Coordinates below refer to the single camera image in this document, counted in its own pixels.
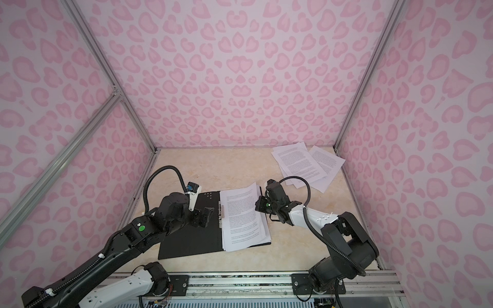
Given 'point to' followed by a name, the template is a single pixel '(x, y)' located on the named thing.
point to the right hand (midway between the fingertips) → (255, 202)
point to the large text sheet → (316, 165)
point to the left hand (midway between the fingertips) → (204, 203)
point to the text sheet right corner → (318, 166)
